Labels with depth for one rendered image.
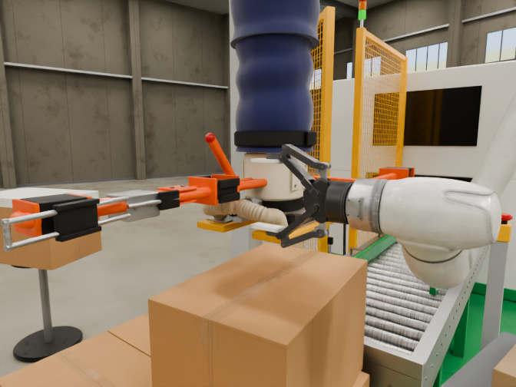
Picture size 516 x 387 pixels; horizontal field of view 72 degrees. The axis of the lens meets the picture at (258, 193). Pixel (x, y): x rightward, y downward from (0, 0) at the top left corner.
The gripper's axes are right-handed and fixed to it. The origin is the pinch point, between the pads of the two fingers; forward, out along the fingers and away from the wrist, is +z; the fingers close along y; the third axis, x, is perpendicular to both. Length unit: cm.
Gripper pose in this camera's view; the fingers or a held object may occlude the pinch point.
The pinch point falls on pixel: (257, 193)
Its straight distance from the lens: 73.4
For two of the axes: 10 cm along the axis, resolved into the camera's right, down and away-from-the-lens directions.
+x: 5.8, -1.2, 8.1
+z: -8.1, -0.9, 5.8
